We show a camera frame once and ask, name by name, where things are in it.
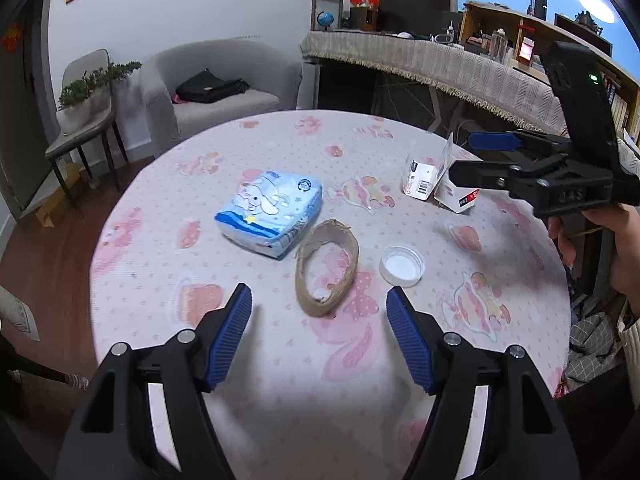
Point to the blue tissue packet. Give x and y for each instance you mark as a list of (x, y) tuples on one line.
[(270, 210)]

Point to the grey armchair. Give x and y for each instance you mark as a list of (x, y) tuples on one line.
[(225, 107)]

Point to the grey door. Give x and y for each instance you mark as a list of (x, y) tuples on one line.
[(20, 125)]

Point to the potted green plant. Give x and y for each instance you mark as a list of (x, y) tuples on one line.
[(120, 71), (75, 117)]

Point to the red door decoration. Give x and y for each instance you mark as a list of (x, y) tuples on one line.
[(11, 37)]

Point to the wooden bookshelf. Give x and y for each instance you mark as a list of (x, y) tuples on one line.
[(530, 22)]

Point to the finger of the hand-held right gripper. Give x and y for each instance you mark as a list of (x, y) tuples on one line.
[(475, 172), (492, 141)]

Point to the round ceiling lamp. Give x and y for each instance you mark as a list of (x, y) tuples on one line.
[(596, 7)]

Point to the red white cardboard box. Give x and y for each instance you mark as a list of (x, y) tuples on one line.
[(457, 197)]

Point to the person's right hand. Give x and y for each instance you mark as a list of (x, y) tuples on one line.
[(627, 250)]

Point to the beige fringed desk cloth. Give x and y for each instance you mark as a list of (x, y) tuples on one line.
[(450, 65)]

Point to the red white card packaging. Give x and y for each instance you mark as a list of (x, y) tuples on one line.
[(420, 177)]

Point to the flat cardboard box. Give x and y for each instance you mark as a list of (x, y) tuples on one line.
[(50, 210)]

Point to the grey dining chair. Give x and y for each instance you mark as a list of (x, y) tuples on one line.
[(85, 65)]

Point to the grey-green side table cloth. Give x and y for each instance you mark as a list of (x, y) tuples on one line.
[(17, 312)]

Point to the black bag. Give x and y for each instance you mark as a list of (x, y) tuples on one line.
[(205, 87)]

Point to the picture frame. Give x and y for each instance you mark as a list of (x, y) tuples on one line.
[(337, 5)]

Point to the black monitor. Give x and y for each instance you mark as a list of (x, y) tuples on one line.
[(415, 10)]

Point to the white plastic lid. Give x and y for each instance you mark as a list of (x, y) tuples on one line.
[(400, 266)]

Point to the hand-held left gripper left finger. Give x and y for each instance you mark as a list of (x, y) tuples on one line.
[(230, 335)]

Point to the small blue globe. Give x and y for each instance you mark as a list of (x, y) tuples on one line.
[(325, 19)]

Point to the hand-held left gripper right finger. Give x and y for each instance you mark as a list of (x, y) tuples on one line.
[(410, 340)]

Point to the brown wooden speaker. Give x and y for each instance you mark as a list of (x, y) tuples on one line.
[(362, 18)]

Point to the grey checked cloth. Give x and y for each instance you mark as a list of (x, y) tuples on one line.
[(595, 340)]

